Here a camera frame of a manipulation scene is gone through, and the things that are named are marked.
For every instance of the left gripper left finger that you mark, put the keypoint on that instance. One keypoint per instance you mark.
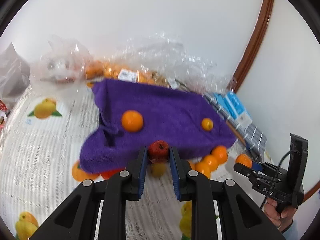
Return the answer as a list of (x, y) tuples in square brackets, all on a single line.
[(97, 210)]

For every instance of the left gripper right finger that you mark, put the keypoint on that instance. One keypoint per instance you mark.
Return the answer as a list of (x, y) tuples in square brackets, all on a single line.
[(218, 207)]

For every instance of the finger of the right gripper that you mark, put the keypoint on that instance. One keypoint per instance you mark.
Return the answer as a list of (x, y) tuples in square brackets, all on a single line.
[(250, 173), (265, 168)]

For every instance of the large orange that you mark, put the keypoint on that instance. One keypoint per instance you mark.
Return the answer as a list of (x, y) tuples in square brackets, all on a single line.
[(220, 154), (244, 160), (132, 121)]

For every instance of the small orange tangerine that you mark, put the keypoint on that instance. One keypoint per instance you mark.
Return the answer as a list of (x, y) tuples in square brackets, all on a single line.
[(207, 124)]

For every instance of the small red apple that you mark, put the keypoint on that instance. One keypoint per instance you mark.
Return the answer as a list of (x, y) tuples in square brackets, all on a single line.
[(158, 152)]

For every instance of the person's right hand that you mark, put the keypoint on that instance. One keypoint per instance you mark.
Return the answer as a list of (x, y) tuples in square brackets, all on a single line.
[(281, 220)]

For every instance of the grey checked folded cloth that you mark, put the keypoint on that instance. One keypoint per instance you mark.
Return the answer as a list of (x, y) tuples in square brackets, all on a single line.
[(254, 139)]

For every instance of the oval kumquat orange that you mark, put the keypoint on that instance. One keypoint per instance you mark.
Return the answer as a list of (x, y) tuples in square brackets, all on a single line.
[(211, 161)]

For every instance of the elongated yellow-orange kumquat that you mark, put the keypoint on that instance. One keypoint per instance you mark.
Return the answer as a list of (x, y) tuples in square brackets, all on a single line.
[(203, 168)]

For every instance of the small round orange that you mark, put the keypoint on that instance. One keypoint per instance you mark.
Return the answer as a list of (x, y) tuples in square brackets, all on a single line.
[(192, 165)]

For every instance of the blue white tissue pack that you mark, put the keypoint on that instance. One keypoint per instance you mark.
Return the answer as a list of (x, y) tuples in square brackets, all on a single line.
[(232, 104)]

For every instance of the small green-yellow fruit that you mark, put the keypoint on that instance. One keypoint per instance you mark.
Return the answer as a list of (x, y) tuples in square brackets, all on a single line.
[(158, 169)]

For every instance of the purple towel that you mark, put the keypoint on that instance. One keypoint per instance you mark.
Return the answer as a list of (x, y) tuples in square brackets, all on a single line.
[(170, 115)]

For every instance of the clear plastic bag of oranges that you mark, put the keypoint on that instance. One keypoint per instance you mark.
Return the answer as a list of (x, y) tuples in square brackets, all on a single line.
[(163, 61)]

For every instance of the crumpled clear plastic bag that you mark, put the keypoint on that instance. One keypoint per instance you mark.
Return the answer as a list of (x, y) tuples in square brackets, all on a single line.
[(64, 63)]

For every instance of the grey plastic bag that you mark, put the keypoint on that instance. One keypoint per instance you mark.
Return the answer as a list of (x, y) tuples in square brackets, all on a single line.
[(15, 72)]

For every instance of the brown wooden door frame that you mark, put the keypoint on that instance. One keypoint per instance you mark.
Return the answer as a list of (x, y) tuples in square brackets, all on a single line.
[(254, 43)]

